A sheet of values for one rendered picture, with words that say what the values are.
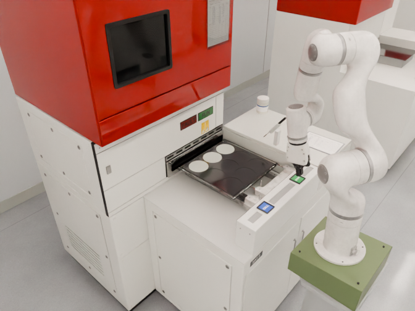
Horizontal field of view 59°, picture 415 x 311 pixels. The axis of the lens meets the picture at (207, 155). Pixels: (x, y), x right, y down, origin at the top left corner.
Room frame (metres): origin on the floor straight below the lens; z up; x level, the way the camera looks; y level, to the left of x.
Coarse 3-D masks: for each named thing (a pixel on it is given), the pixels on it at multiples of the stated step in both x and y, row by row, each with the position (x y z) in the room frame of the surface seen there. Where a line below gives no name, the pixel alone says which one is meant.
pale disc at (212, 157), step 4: (208, 152) 1.66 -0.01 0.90; (212, 152) 1.66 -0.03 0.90; (216, 152) 1.66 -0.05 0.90; (204, 156) 1.62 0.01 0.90; (208, 156) 1.62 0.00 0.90; (212, 156) 1.62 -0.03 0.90; (216, 156) 1.62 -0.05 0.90; (220, 156) 1.62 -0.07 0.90; (208, 160) 1.58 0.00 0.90; (212, 160) 1.58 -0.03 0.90; (216, 160) 1.58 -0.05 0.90
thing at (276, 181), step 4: (284, 172) 1.50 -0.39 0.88; (276, 176) 1.47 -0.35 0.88; (280, 176) 1.47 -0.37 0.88; (284, 176) 1.47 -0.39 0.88; (272, 180) 1.44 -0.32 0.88; (276, 180) 1.44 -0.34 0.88; (280, 180) 1.44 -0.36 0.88; (268, 184) 1.41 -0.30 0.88; (272, 184) 1.41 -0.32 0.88; (276, 184) 1.41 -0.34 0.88; (264, 188) 1.37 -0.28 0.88; (268, 188) 1.37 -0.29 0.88; (272, 188) 1.37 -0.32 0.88; (256, 196) 1.31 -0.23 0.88; (244, 204) 1.26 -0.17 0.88; (244, 208) 1.26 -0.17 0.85; (248, 208) 1.25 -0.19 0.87
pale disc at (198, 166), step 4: (196, 160) 1.58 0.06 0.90; (200, 160) 1.58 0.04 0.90; (192, 164) 1.55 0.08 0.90; (196, 164) 1.55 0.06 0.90; (200, 164) 1.55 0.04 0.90; (204, 164) 1.55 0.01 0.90; (192, 168) 1.51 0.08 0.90; (196, 168) 1.51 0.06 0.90; (200, 168) 1.51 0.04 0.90; (204, 168) 1.51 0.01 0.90
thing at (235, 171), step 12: (228, 156) 1.62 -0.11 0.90; (240, 156) 1.62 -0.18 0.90; (252, 156) 1.62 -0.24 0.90; (216, 168) 1.51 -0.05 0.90; (228, 168) 1.51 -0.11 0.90; (240, 168) 1.51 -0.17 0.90; (252, 168) 1.51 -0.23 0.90; (264, 168) 1.51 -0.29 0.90; (216, 180) 1.41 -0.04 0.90; (228, 180) 1.41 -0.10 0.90; (240, 180) 1.41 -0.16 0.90; (252, 180) 1.41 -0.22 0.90; (228, 192) 1.32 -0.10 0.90
